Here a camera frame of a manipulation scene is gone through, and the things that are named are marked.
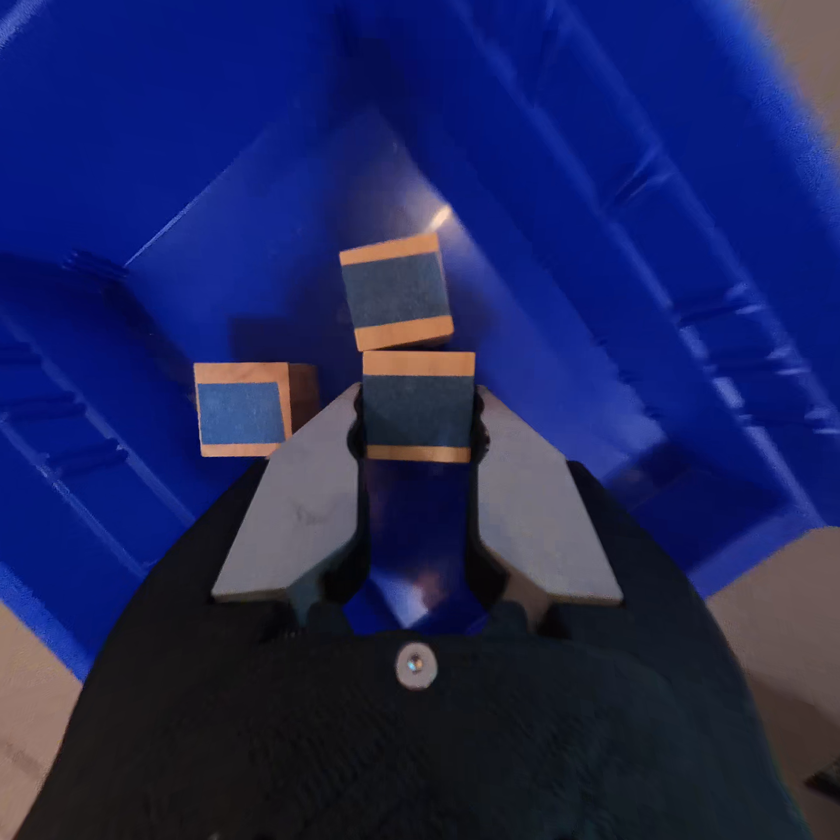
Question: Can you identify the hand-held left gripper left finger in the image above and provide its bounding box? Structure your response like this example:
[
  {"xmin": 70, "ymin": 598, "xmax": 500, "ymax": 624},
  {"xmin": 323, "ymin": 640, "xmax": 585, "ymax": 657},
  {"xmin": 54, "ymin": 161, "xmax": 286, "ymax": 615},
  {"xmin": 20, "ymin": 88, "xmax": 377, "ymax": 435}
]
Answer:
[{"xmin": 210, "ymin": 383, "xmax": 370, "ymax": 608}]

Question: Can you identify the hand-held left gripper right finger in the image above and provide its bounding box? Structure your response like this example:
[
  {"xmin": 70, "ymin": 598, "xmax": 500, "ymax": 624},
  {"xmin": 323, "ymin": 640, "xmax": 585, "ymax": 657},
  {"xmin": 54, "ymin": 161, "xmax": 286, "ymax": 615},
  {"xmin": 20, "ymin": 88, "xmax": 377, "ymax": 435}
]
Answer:
[{"xmin": 463, "ymin": 385, "xmax": 624, "ymax": 632}]

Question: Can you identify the wooden cube with blue tape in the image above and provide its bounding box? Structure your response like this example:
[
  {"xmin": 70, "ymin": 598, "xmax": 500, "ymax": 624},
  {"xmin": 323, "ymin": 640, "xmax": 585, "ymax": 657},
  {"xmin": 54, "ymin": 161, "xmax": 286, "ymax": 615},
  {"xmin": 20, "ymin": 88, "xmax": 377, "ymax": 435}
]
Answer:
[
  {"xmin": 361, "ymin": 350, "xmax": 476, "ymax": 464},
  {"xmin": 193, "ymin": 361, "xmax": 320, "ymax": 459},
  {"xmin": 339, "ymin": 232, "xmax": 455, "ymax": 353}
]

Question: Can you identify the blue plastic bin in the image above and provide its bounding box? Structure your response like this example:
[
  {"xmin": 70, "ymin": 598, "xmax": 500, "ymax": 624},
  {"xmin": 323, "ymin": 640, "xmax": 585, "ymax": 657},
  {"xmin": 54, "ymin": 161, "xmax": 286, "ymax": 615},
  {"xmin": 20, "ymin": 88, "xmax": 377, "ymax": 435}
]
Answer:
[{"xmin": 0, "ymin": 0, "xmax": 840, "ymax": 683}]

